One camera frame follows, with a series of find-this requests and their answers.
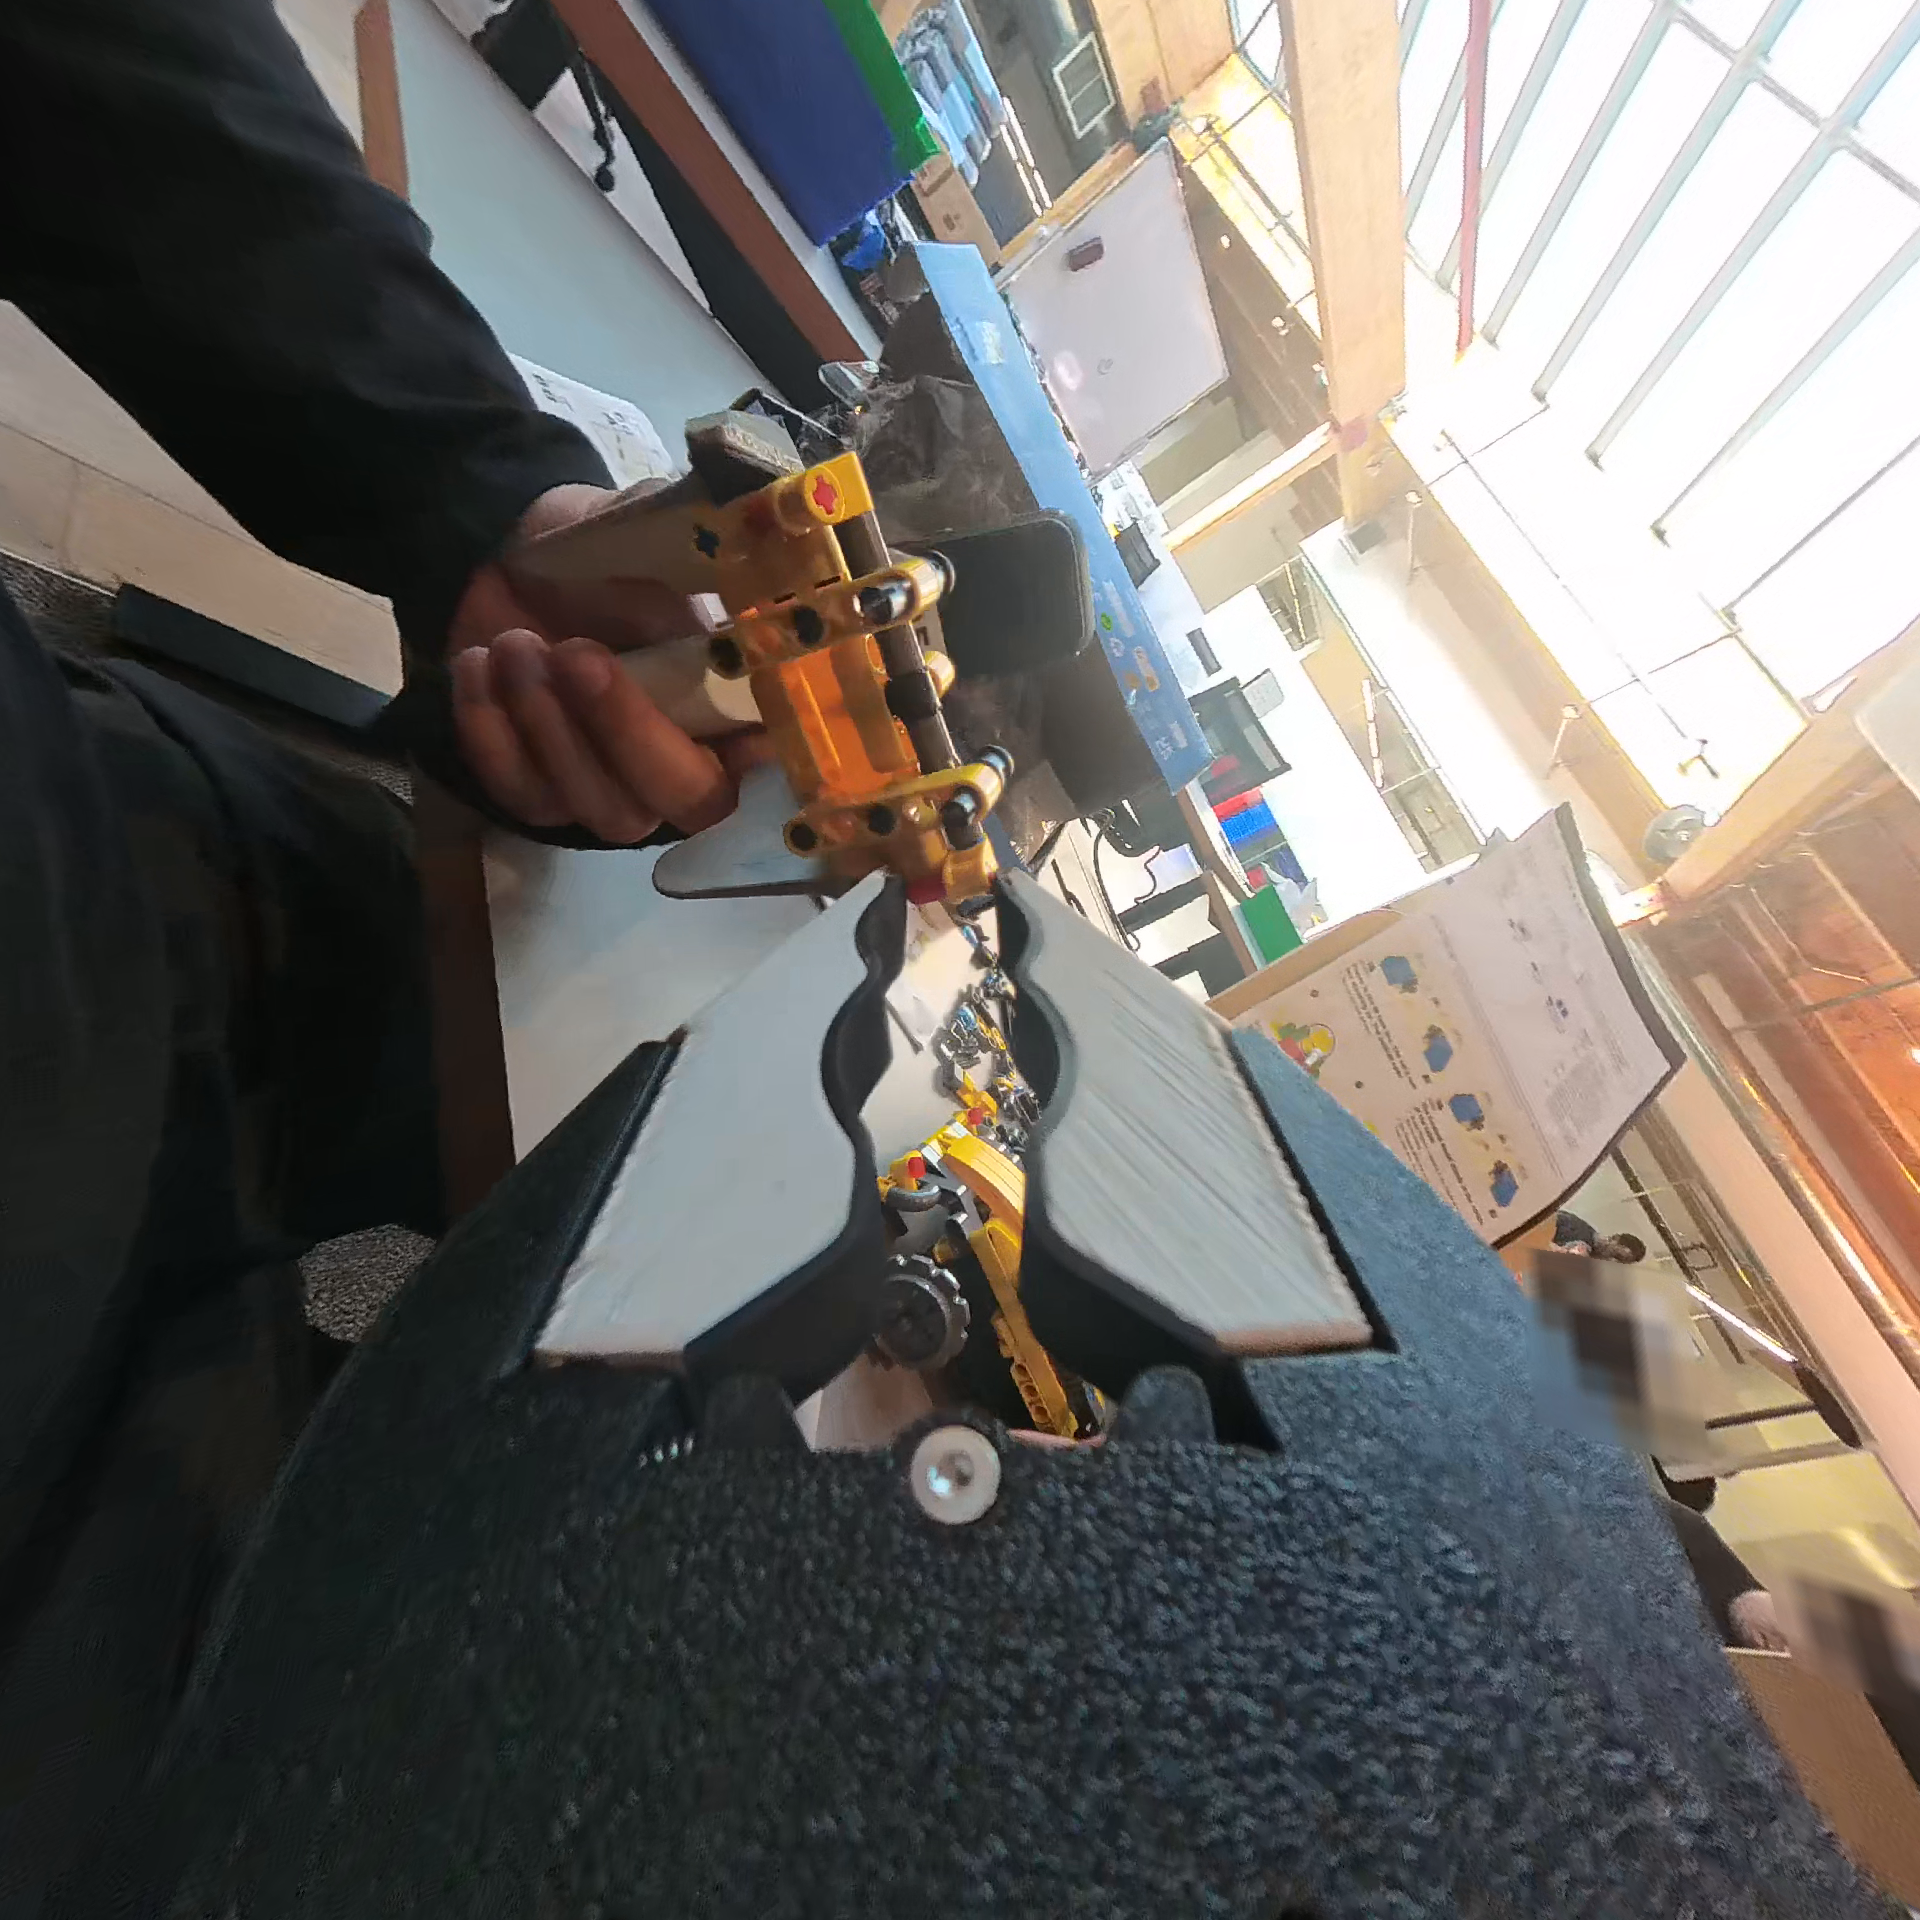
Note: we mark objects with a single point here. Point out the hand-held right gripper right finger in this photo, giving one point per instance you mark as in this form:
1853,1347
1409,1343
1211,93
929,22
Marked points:
1200,1187

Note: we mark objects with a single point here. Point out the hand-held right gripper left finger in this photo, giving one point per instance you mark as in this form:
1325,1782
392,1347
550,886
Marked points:
707,1187

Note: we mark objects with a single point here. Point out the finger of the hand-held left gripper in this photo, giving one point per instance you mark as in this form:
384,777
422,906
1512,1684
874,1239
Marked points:
690,683
631,540

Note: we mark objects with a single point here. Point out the small yellow brick assembly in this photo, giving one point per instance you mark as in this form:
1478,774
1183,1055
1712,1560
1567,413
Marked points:
825,646

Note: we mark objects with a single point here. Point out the yellow brick vehicle model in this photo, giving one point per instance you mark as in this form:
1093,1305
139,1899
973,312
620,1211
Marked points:
977,1201

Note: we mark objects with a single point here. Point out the person's left forearm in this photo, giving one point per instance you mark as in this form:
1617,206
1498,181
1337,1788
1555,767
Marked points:
269,302

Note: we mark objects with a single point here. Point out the green storage bin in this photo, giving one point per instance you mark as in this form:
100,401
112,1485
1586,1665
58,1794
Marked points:
1268,924

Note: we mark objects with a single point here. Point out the printed paper sheet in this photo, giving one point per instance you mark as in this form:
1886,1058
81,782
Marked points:
1468,1022

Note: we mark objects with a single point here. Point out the crumpled plastic bag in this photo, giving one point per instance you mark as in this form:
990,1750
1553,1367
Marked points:
947,436

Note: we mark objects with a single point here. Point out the blue cardboard box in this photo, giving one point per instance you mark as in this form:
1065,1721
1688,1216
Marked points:
1051,498

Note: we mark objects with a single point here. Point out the white board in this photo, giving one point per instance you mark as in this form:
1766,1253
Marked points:
1117,302

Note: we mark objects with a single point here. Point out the person's dark clothing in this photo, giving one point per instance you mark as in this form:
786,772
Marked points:
150,1051

